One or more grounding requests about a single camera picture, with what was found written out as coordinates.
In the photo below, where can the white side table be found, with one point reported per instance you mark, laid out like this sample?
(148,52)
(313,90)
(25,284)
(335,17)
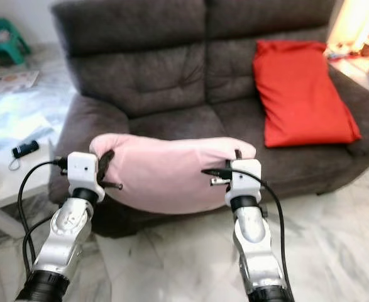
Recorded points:
(14,189)

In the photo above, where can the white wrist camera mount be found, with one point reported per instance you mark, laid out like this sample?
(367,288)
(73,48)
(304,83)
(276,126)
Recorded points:
(246,179)
(82,170)

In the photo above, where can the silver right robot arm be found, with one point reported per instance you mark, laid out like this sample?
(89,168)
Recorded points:
(256,245)

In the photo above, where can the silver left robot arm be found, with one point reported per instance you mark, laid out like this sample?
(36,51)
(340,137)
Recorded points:
(68,233)

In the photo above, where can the red pillow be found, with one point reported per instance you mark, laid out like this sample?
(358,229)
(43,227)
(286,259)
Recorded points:
(303,97)

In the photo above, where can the pink pillow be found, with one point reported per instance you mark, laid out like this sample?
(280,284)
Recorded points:
(171,173)

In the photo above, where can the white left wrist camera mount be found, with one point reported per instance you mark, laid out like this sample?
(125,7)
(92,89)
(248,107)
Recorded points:
(82,170)

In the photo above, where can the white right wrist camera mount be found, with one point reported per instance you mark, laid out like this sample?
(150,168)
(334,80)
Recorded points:
(246,179)

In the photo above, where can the brown suede sofa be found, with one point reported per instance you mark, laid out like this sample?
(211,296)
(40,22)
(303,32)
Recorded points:
(159,82)

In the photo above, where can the printed floor mat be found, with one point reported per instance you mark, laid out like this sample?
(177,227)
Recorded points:
(11,82)

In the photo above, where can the green plastic stool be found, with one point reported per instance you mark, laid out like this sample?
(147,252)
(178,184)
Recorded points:
(8,44)

